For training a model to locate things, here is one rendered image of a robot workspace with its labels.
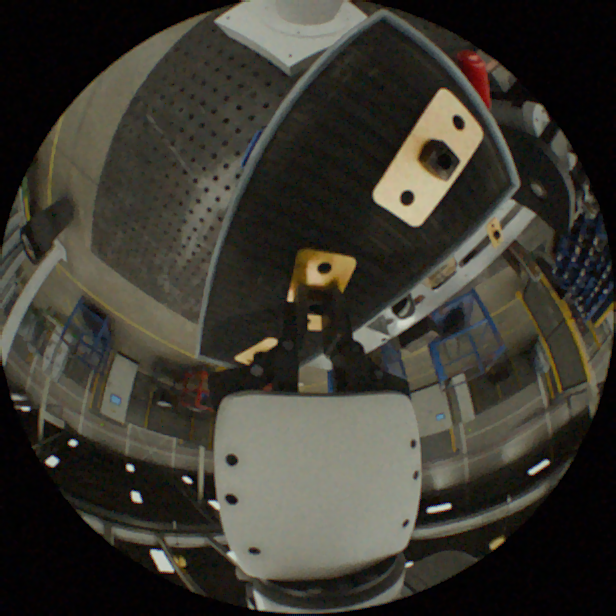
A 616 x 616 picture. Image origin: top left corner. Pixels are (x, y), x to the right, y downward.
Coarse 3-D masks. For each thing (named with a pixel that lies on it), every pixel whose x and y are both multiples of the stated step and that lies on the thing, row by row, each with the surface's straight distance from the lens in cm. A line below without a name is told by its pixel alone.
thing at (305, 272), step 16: (304, 256) 12; (320, 256) 12; (336, 256) 12; (352, 256) 12; (304, 272) 12; (320, 272) 13; (336, 272) 13; (320, 288) 13; (336, 288) 14; (320, 304) 13; (320, 320) 16
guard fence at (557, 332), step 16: (528, 288) 386; (544, 288) 346; (528, 304) 403; (544, 304) 363; (560, 304) 328; (544, 320) 380; (560, 320) 343; (544, 336) 395; (560, 336) 356; (576, 336) 325; (560, 352) 370; (576, 352) 338; (560, 368) 386; (576, 368) 350; (560, 384) 403; (576, 384) 361
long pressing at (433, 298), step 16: (512, 224) 53; (480, 240) 46; (512, 240) 57; (464, 256) 45; (480, 256) 49; (496, 256) 55; (464, 272) 49; (416, 288) 44; (432, 288) 47; (448, 288) 50; (432, 304) 52; (400, 320) 52; (416, 320) 55; (320, 368) 74
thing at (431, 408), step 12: (432, 384) 820; (420, 396) 817; (432, 396) 811; (444, 396) 809; (420, 408) 814; (432, 408) 809; (444, 408) 807; (420, 420) 814; (432, 420) 809; (444, 420) 808; (420, 432) 816; (432, 432) 813
